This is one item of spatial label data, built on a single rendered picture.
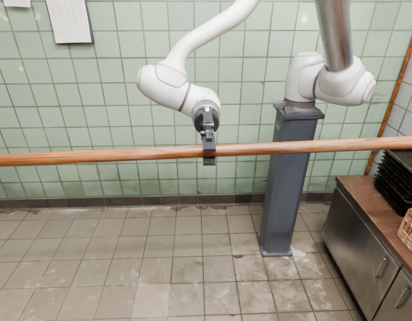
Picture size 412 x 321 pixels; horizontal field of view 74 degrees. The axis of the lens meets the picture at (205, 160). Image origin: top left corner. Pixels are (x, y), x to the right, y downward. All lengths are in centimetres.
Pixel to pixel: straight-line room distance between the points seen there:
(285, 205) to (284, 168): 26
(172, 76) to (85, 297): 141
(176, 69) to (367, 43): 147
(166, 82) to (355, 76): 76
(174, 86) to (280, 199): 102
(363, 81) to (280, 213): 87
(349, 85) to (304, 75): 21
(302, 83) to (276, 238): 99
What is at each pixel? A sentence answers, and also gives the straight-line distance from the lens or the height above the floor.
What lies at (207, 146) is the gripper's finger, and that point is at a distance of 63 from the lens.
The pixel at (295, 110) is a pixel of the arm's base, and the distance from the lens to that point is 142.
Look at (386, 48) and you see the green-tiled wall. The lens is 220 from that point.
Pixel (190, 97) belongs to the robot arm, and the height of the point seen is 121.
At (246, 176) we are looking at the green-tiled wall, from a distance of 221.
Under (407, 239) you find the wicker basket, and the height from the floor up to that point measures 61.
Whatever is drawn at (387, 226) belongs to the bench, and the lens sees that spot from 154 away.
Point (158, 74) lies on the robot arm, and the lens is 89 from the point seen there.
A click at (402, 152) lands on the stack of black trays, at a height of 80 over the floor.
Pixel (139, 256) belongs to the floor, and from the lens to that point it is 198.
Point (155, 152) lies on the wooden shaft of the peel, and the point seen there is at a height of 117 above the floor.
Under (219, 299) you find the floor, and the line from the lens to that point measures 176.
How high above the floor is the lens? 147
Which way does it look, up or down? 30 degrees down
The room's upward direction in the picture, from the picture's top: straight up
